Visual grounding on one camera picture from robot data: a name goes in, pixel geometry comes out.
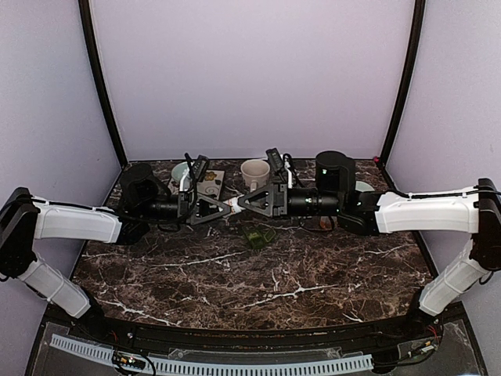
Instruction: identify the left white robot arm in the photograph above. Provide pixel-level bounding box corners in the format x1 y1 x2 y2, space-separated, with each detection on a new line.
1 157 231 342

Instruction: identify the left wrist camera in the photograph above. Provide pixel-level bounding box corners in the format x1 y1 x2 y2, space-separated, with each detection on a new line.
179 153 210 192

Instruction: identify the floral square plate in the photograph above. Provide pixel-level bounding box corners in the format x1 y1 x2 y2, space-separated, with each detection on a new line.
168 168 226 199

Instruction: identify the orange pill bottle grey cap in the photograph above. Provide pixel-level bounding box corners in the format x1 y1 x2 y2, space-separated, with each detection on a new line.
319 216 333 230

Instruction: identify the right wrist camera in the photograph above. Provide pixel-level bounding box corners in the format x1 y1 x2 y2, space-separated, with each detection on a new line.
265 148 298 188

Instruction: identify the right black frame post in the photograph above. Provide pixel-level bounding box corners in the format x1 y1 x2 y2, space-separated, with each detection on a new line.
378 0 426 169

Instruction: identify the black front table rail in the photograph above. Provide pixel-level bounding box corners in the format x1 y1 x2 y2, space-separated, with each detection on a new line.
77 313 443 353

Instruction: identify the white slotted cable duct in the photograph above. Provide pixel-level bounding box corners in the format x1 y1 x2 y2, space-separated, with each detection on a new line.
49 334 374 375

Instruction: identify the light green bowl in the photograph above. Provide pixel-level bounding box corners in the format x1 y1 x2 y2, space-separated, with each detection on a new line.
355 181 375 193
171 161 191 190

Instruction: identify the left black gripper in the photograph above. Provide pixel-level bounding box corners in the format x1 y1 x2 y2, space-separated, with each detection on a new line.
139 191 235 226

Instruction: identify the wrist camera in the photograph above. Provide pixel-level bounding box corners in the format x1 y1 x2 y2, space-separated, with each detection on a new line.
179 153 210 192
265 148 298 188

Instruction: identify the small white pill bottle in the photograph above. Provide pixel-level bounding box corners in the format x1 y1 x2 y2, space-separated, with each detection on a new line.
225 197 243 215

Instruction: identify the cream coral pattern mug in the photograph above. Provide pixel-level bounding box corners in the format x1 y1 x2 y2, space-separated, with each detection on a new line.
240 159 270 192

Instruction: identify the black frame post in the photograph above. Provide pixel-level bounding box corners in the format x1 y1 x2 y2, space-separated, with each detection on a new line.
77 0 128 168
378 0 426 169

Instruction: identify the left black frame post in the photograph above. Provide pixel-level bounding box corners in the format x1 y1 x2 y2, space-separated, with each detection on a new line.
77 0 128 168

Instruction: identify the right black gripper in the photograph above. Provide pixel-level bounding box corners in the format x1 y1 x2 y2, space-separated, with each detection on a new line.
239 181 344 220

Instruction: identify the left light green bowl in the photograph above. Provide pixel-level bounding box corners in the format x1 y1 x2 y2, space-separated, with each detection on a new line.
171 161 191 190

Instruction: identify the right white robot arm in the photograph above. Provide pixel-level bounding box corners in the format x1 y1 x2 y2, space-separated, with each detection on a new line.
232 149 500 340

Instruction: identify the right light green bowl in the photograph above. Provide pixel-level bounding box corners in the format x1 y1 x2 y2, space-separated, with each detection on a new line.
355 181 375 193

